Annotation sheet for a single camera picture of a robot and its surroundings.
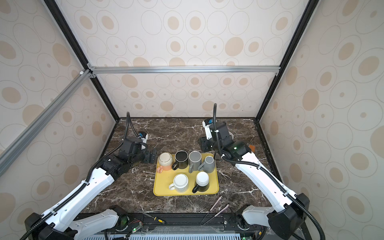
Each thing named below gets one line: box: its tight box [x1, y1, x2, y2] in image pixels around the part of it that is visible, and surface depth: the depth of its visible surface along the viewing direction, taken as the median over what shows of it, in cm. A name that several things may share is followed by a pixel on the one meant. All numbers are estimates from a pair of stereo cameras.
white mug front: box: [169, 173, 189, 193], surface depth 82 cm
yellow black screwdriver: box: [138, 210, 165, 224], surface depth 76 cm
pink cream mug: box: [157, 152, 173, 174], surface depth 89 cm
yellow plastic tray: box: [153, 154, 220, 197], surface depth 85 cm
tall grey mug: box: [188, 150, 202, 174], surface depth 87 cm
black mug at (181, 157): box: [171, 150, 189, 171], surface depth 90 cm
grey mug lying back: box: [198, 155, 216, 174], surface depth 87 cm
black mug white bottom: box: [192, 171, 210, 194], surface depth 81 cm
